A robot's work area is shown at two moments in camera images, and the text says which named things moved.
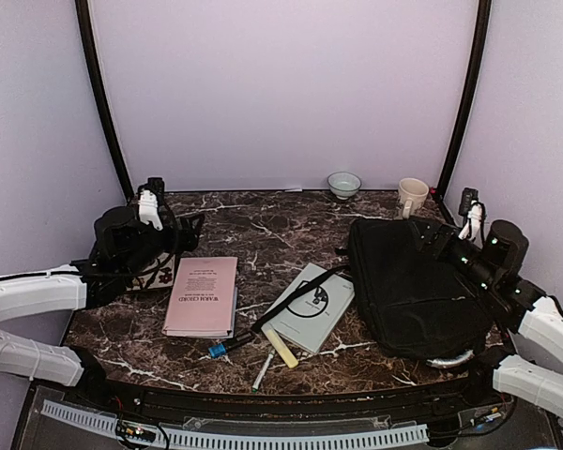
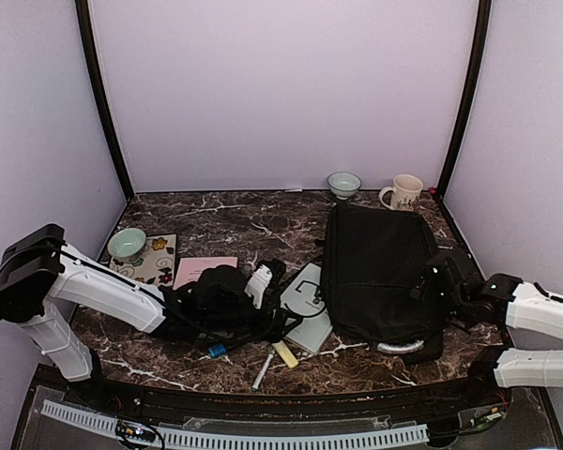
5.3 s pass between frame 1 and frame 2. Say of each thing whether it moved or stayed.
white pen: stayed
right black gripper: moved
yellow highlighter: stayed
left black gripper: moved
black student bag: moved
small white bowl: stayed
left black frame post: stayed
